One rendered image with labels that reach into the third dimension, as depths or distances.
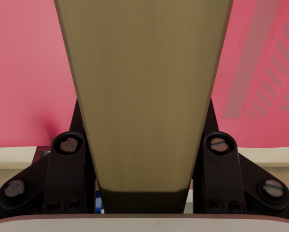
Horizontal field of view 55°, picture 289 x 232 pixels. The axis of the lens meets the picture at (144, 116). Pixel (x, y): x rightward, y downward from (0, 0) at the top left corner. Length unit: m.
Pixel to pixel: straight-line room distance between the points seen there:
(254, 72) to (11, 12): 0.23
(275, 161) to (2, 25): 0.37
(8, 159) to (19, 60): 0.18
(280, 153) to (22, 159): 0.35
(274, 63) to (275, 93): 0.04
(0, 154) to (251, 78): 0.33
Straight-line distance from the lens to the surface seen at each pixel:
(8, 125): 0.37
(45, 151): 0.34
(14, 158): 0.42
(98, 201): 0.40
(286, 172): 0.45
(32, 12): 0.26
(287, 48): 0.29
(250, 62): 0.29
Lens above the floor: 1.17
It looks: 43 degrees down
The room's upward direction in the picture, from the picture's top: 180 degrees clockwise
